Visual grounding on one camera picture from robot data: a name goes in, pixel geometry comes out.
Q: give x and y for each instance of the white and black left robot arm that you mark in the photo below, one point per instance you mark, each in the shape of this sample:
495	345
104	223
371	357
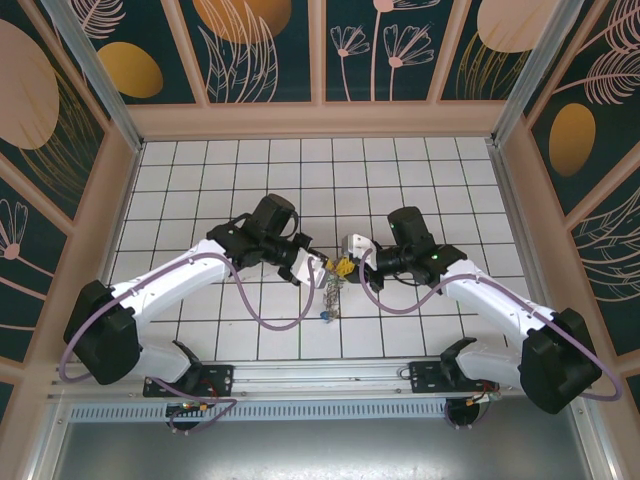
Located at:
165	275

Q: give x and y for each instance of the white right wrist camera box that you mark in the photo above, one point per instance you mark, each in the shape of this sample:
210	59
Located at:
356	244

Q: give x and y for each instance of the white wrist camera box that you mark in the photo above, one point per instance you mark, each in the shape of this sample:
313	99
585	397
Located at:
307	267
356	244

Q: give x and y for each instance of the aluminium mounting rail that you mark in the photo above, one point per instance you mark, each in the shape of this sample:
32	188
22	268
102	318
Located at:
320	380

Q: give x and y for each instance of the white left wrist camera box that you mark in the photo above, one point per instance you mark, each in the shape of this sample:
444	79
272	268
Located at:
307	267

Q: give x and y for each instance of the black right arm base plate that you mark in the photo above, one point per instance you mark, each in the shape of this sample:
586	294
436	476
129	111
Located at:
425	377

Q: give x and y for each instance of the blue key tag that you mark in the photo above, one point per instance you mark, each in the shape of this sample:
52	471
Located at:
324	316

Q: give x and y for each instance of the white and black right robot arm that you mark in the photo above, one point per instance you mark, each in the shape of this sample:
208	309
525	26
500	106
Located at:
500	300

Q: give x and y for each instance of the aluminium side rail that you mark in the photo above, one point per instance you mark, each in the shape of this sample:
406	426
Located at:
512	200

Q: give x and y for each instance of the aluminium frame post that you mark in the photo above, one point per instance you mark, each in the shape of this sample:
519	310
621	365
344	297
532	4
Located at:
92	60
540	60

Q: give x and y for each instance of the grey metal panel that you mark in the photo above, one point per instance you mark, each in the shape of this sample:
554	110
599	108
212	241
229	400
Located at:
320	450

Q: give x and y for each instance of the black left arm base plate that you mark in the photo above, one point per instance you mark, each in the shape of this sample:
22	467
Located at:
220	377

